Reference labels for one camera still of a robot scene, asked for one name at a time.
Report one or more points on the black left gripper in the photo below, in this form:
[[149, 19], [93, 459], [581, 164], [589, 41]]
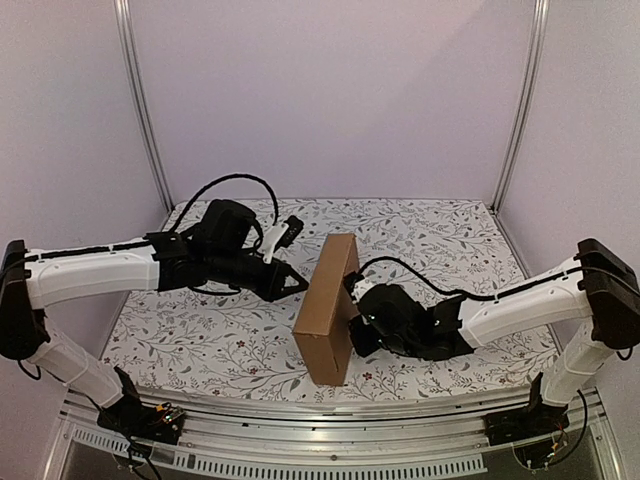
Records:
[[273, 290]]

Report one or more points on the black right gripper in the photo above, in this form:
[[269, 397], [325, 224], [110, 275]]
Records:
[[360, 335]]

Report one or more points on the brown cardboard box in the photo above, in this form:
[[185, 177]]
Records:
[[321, 328]]

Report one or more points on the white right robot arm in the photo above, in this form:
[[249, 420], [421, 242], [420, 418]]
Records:
[[594, 286]]

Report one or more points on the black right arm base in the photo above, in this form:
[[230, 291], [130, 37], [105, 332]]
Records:
[[536, 418]]

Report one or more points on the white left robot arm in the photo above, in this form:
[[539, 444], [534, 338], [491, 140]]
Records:
[[226, 246]]

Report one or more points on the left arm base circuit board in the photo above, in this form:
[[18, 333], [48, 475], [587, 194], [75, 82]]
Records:
[[168, 414]]

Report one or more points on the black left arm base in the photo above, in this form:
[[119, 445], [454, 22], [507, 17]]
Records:
[[131, 418]]

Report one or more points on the floral patterned table mat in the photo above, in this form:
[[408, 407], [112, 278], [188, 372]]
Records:
[[243, 347]]

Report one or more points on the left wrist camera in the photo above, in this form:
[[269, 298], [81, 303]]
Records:
[[279, 236]]

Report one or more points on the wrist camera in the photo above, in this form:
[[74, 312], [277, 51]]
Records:
[[279, 236], [356, 286]]

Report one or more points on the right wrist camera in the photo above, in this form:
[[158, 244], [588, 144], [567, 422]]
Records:
[[356, 286]]

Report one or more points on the aluminium front table rail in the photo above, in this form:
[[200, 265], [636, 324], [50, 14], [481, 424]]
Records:
[[438, 438]]

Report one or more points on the left aluminium corner post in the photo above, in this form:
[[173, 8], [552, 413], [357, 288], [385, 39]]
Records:
[[126, 34]]

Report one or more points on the aluminium corner post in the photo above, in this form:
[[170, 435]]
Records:
[[531, 68], [126, 34]]

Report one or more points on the right aluminium corner post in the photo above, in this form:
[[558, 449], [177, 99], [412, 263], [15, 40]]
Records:
[[531, 68]]

